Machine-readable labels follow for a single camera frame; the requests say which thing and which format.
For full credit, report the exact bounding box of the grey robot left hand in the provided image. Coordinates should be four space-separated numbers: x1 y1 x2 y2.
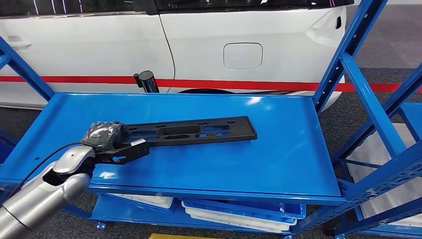
81 121 130 152

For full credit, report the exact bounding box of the black plastic plate holder part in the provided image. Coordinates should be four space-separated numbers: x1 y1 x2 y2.
112 116 258 147

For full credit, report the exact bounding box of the blue metal shelf rack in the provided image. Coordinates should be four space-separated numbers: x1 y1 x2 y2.
346 102 422 238
0 0 422 239

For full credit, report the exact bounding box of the white plastic tray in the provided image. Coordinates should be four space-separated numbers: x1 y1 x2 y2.
110 193 174 210

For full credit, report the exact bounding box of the white car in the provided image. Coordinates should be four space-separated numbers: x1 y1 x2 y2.
0 0 355 111

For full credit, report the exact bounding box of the yellow floor tape marking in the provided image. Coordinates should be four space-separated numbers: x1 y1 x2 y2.
148 233 211 239

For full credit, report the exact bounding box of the red barrier belt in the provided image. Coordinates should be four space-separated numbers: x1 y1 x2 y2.
0 76 422 94

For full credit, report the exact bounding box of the white plastic crate stack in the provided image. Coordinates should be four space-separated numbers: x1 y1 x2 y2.
346 123 422 228

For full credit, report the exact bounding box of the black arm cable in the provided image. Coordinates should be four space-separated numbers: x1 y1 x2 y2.
4 141 100 202

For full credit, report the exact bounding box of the black stanchion post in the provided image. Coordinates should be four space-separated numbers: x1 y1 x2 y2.
133 70 160 94

